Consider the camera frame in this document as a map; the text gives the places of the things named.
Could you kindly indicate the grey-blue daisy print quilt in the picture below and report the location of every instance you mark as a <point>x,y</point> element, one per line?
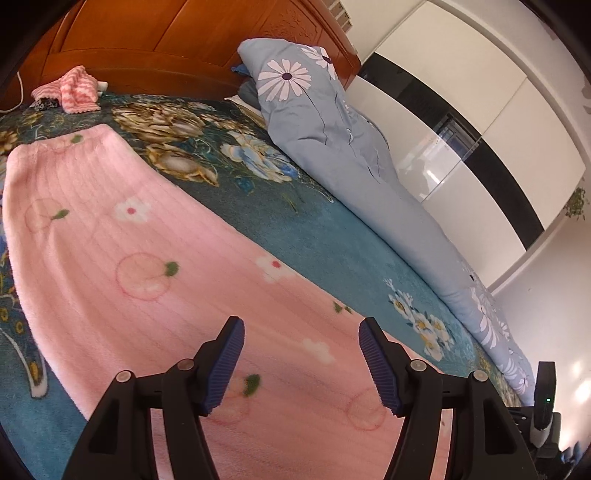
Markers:
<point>351,175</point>

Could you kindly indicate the dark leopard print cloth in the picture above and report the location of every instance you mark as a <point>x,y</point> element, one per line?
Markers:
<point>46,104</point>

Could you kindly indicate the pink striped fleece garment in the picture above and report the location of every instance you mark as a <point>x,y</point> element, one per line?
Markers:
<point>74,92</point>

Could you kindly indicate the green wall decoration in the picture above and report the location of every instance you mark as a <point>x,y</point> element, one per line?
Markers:
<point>577,203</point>

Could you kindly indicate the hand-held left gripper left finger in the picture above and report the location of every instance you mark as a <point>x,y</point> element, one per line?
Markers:
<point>224,364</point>

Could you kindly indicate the pink fleece blanket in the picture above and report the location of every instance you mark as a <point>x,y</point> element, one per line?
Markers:
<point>152,295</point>

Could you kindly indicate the white glossy wardrobe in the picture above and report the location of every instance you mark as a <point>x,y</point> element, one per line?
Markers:
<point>466,120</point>

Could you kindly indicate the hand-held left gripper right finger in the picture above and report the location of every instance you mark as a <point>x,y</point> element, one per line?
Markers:
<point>379,364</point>

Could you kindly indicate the wooden headboard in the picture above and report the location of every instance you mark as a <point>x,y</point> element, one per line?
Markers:
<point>184,41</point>

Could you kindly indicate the teal floral bed blanket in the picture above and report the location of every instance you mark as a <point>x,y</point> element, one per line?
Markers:
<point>295,221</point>

